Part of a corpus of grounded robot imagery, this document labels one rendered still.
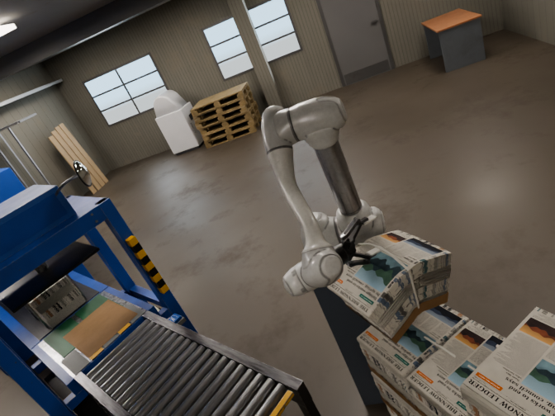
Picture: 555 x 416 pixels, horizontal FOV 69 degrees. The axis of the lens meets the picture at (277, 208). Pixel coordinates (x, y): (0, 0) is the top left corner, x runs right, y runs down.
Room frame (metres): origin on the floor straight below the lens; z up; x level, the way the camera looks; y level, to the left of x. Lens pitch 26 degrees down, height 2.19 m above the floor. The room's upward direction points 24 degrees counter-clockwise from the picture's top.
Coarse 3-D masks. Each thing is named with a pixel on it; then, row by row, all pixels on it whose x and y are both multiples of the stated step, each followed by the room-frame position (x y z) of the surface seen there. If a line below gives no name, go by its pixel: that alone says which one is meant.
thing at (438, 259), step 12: (372, 240) 1.40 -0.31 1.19; (384, 240) 1.38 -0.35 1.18; (396, 240) 1.37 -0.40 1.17; (408, 240) 1.35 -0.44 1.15; (420, 240) 1.34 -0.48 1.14; (396, 252) 1.27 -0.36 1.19; (408, 252) 1.25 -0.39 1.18; (420, 252) 1.24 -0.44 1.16; (432, 252) 1.23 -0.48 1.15; (444, 252) 1.22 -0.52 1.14; (420, 264) 1.16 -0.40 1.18; (432, 264) 1.18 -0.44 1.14; (444, 264) 1.20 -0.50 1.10; (420, 276) 1.16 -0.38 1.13; (432, 276) 1.18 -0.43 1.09; (444, 276) 1.20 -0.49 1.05; (420, 288) 1.16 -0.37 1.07; (432, 288) 1.18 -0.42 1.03; (444, 288) 1.20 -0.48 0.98
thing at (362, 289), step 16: (352, 272) 1.29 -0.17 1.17; (368, 272) 1.24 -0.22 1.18; (384, 272) 1.19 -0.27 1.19; (336, 288) 1.27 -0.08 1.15; (352, 288) 1.22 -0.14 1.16; (368, 288) 1.17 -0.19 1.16; (384, 288) 1.13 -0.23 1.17; (400, 288) 1.13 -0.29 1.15; (352, 304) 1.16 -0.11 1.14; (368, 304) 1.12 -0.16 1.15; (384, 304) 1.10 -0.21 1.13; (400, 304) 1.13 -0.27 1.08; (368, 320) 1.22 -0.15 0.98; (384, 320) 1.10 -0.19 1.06; (400, 320) 1.12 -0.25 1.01
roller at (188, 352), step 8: (192, 344) 1.75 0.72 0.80; (184, 352) 1.72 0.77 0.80; (176, 360) 1.69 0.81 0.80; (184, 360) 1.69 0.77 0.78; (168, 368) 1.66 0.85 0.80; (176, 368) 1.65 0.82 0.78; (160, 376) 1.62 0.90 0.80; (168, 376) 1.62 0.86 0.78; (160, 384) 1.59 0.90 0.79; (152, 392) 1.55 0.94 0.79; (144, 400) 1.52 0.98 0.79; (136, 408) 1.50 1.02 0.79
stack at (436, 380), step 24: (432, 312) 1.26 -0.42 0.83; (456, 312) 1.21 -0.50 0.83; (360, 336) 1.31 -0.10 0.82; (384, 336) 1.25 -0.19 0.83; (408, 336) 1.20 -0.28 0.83; (432, 336) 1.15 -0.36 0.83; (456, 336) 1.10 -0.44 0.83; (480, 336) 1.06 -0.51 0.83; (384, 360) 1.14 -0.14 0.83; (408, 360) 1.09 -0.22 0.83; (432, 360) 1.05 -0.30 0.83; (456, 360) 1.01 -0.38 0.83; (480, 360) 0.97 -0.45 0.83; (384, 384) 1.22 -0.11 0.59; (408, 384) 1.04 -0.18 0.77; (432, 384) 0.96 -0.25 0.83; (456, 384) 0.92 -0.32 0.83; (408, 408) 1.10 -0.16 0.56; (432, 408) 0.94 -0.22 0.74; (456, 408) 0.85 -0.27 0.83
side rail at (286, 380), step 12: (168, 324) 2.02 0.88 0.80; (192, 336) 1.82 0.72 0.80; (204, 336) 1.78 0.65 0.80; (216, 348) 1.64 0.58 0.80; (228, 348) 1.61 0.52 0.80; (240, 360) 1.50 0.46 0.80; (252, 360) 1.47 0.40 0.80; (264, 372) 1.36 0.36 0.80; (276, 372) 1.34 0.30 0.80; (288, 384) 1.25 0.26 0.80; (300, 384) 1.22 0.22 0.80; (300, 396) 1.20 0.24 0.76
